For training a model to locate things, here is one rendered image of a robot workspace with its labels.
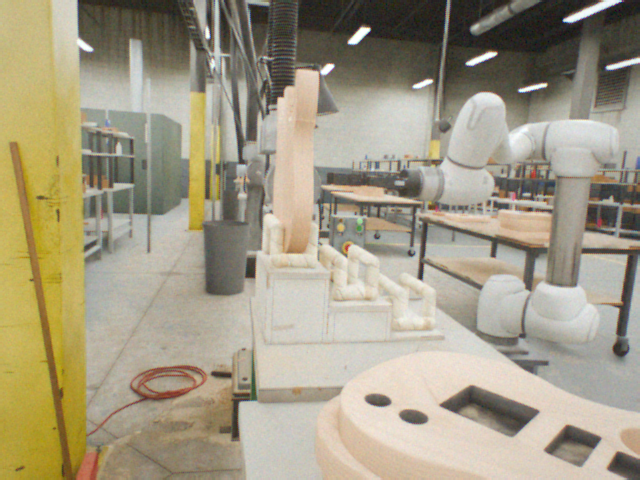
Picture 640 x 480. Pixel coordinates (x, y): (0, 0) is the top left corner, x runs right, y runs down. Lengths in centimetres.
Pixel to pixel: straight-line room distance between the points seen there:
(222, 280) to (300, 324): 381
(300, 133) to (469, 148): 43
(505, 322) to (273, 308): 103
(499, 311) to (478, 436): 126
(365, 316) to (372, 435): 58
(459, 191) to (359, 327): 43
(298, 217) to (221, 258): 384
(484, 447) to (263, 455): 34
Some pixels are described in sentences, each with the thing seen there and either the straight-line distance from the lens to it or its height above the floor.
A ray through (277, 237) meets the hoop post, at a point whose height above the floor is 118.
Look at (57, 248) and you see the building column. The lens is 194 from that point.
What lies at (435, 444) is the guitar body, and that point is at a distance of 61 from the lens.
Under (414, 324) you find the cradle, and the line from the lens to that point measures 123.
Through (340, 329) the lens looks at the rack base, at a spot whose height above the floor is 96.
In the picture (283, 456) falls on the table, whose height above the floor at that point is 90.
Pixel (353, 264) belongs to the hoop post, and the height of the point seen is 108.
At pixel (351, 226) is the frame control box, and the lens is 222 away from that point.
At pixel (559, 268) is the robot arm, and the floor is 105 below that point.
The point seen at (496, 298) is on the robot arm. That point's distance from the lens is 187.
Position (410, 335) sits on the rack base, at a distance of 121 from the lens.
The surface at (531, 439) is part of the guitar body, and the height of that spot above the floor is 103.
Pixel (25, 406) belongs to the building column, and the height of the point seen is 41.
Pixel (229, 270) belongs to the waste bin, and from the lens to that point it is 487.
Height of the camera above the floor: 134
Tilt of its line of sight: 9 degrees down
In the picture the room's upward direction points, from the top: 3 degrees clockwise
